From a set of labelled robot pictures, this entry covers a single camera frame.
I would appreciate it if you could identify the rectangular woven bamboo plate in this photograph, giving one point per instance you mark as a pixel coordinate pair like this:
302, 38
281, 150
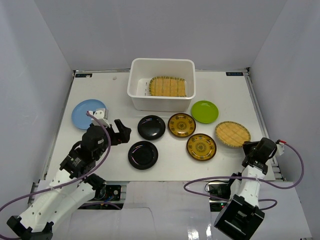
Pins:
167, 86

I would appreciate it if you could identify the white plastic bin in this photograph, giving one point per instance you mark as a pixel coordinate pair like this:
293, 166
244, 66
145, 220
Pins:
143, 70

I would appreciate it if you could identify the black plate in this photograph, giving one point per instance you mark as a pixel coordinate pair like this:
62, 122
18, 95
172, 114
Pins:
143, 155
151, 127

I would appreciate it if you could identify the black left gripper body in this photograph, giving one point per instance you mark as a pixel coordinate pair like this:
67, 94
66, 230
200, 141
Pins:
114, 136

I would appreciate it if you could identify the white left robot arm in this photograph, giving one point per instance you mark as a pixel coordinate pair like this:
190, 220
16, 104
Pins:
74, 183

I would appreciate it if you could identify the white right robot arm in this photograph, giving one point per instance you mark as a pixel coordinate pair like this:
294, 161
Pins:
241, 216

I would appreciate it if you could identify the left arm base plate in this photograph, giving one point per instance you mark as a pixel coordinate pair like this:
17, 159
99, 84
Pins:
110, 193

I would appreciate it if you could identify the light blue plate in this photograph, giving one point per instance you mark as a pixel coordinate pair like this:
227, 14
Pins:
79, 118

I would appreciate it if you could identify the yellow patterned plate lower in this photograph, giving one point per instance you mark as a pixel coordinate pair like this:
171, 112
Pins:
201, 147

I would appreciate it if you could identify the black plate lower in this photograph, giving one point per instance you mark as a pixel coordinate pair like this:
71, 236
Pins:
143, 155

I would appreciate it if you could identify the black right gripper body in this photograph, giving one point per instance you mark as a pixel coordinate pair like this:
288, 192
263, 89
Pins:
249, 148

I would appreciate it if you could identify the yellow patterned plate upper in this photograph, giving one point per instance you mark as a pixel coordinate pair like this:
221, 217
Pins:
181, 125

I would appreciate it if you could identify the yellow patterned plate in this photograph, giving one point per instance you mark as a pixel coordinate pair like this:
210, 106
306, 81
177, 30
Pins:
181, 125
201, 147

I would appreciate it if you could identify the round woven bamboo plate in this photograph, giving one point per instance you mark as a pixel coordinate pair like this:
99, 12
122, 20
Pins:
232, 134

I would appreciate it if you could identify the black plate upper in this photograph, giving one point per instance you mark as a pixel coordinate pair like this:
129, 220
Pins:
151, 127

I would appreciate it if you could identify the white paper sheet front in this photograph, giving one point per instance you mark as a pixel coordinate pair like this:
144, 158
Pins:
165, 211

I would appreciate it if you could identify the green plate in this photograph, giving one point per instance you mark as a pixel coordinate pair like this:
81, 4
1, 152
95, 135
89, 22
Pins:
204, 112

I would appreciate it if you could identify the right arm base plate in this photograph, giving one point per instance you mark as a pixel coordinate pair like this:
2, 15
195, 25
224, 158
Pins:
222, 190

